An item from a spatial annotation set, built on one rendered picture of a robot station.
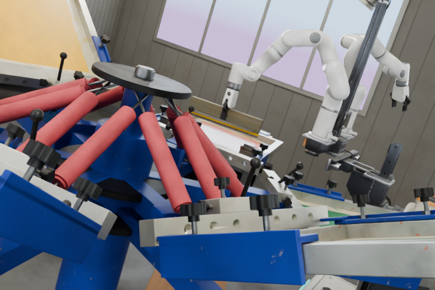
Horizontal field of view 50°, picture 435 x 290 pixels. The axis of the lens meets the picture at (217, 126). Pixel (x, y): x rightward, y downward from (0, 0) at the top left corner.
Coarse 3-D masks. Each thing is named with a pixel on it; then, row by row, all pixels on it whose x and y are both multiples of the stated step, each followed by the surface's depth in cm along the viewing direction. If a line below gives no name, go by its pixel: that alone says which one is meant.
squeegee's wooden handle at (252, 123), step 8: (192, 96) 248; (192, 104) 248; (200, 104) 247; (208, 104) 245; (216, 104) 245; (208, 112) 246; (216, 112) 245; (232, 112) 242; (240, 112) 242; (232, 120) 242; (240, 120) 241; (248, 120) 240; (256, 120) 238; (248, 128) 240; (256, 128) 239
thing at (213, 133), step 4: (204, 124) 275; (208, 124) 279; (204, 128) 265; (208, 128) 269; (212, 128) 272; (216, 128) 275; (220, 128) 278; (208, 132) 259; (212, 132) 262; (216, 132) 265; (220, 132) 268; (224, 132) 271; (228, 132) 274; (232, 132) 278; (208, 136) 251; (212, 136) 253; (216, 136) 256; (220, 136) 259; (224, 136) 262; (212, 140) 244
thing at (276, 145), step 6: (222, 126) 285; (240, 132) 282; (258, 138) 278; (264, 138) 277; (270, 138) 277; (276, 144) 265; (270, 150) 246; (276, 150) 263; (270, 156) 247; (234, 168) 206; (246, 174) 205
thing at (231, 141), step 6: (222, 138) 256; (228, 138) 260; (234, 138) 265; (240, 138) 269; (222, 144) 242; (228, 144) 246; (234, 144) 250; (240, 144) 254; (252, 144) 263; (258, 144) 267; (234, 150) 238
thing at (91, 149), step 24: (24, 96) 142; (48, 96) 131; (72, 96) 131; (96, 96) 170; (120, 96) 160; (144, 96) 133; (0, 120) 130; (72, 120) 122; (120, 120) 122; (144, 120) 125; (192, 120) 153; (24, 144) 112; (48, 144) 115; (96, 144) 114; (192, 144) 130; (72, 168) 108; (168, 168) 117; (216, 168) 145; (168, 192) 115; (216, 192) 122; (240, 192) 149
